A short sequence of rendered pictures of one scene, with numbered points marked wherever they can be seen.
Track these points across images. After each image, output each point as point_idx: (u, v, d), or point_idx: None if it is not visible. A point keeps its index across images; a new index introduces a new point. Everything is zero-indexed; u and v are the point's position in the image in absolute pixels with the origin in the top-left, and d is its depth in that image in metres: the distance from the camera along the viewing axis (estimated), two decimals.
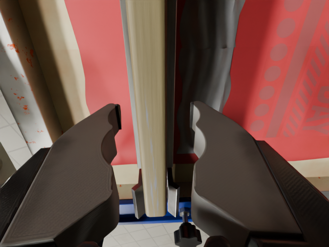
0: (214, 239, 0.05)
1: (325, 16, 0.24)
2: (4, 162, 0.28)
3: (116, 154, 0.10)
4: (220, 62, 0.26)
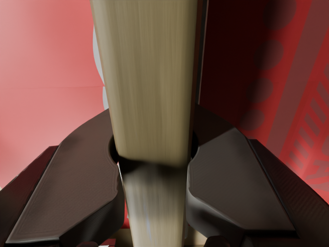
0: (214, 239, 0.05)
1: None
2: None
3: None
4: None
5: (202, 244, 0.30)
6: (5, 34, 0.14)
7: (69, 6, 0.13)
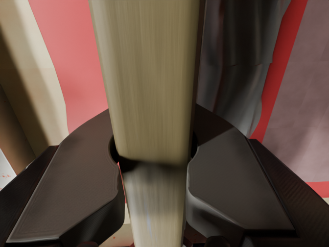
0: (214, 239, 0.05)
1: None
2: None
3: None
4: (250, 84, 0.19)
5: None
6: None
7: None
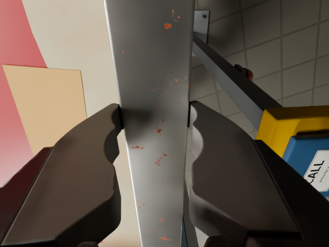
0: (214, 239, 0.05)
1: None
2: None
3: (119, 154, 0.10)
4: None
5: None
6: None
7: None
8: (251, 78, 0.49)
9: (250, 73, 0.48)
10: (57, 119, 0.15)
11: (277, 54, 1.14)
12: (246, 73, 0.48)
